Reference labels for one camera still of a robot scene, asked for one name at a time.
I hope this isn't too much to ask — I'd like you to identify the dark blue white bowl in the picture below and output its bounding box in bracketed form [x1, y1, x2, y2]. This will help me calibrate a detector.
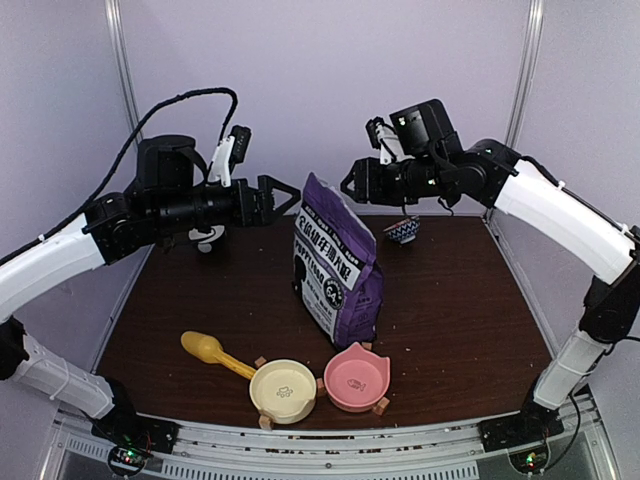
[188, 225, 226, 254]

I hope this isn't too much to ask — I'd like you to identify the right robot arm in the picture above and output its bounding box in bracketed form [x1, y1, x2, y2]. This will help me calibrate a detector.
[340, 99, 639, 442]

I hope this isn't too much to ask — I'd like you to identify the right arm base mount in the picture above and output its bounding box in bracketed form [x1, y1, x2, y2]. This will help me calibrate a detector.
[478, 401, 564, 452]

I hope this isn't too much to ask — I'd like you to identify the wooden block front right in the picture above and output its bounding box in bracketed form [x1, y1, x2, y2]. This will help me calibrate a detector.
[372, 397, 390, 416]

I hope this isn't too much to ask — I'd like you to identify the circuit board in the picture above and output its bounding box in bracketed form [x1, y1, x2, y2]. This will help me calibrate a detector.
[107, 446, 150, 478]
[508, 445, 550, 476]

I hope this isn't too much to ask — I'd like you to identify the right aluminium frame post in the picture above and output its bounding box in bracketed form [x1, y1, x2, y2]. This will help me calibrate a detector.
[505, 0, 545, 149]

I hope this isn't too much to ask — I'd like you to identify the left black braided cable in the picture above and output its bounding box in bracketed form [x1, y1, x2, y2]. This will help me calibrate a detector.
[29, 87, 239, 246]

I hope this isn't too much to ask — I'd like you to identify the aluminium frame post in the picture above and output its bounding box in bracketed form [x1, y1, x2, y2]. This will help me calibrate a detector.
[505, 0, 545, 149]
[104, 0, 140, 131]

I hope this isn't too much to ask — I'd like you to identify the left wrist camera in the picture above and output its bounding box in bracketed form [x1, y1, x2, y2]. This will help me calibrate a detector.
[207, 125, 252, 187]

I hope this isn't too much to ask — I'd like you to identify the blue zigzag patterned bowl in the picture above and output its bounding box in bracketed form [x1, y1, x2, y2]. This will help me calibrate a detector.
[383, 215, 420, 245]

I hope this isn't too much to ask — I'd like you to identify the left aluminium frame post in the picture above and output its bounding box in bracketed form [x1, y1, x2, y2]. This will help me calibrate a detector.
[104, 0, 140, 131]

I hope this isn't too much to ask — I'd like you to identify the wooden block between bowls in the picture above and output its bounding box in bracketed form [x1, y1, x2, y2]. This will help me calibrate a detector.
[316, 378, 326, 397]

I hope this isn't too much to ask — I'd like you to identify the right circuit board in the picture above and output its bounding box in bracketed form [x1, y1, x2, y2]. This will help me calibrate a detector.
[508, 445, 550, 476]

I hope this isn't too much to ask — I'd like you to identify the front aluminium rail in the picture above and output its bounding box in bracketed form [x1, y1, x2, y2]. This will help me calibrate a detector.
[49, 389, 621, 480]

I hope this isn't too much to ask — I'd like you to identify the wooden block front left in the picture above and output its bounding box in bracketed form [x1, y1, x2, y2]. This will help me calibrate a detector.
[259, 415, 274, 431]

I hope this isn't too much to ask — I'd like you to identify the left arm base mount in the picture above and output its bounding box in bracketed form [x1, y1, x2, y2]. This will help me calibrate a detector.
[89, 378, 179, 454]

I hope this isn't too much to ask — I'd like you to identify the left circuit board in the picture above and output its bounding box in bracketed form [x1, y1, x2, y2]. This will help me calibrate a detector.
[107, 446, 150, 478]

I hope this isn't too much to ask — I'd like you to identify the yellow plastic scoop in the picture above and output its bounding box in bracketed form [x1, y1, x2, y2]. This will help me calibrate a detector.
[180, 331, 256, 380]

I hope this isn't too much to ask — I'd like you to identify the cream pet bowl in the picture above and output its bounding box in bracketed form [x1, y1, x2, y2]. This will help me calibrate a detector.
[249, 359, 318, 425]

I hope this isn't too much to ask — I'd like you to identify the pink cat-ear pet bowl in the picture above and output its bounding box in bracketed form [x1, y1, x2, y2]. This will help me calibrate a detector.
[323, 342, 391, 413]

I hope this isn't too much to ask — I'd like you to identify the purple puppy food bag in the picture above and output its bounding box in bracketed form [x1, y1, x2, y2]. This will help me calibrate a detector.
[292, 173, 384, 350]

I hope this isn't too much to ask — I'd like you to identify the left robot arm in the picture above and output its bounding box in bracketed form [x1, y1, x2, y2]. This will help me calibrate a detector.
[1, 126, 301, 444]

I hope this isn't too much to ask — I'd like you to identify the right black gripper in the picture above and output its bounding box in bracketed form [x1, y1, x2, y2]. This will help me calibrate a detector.
[340, 155, 447, 206]

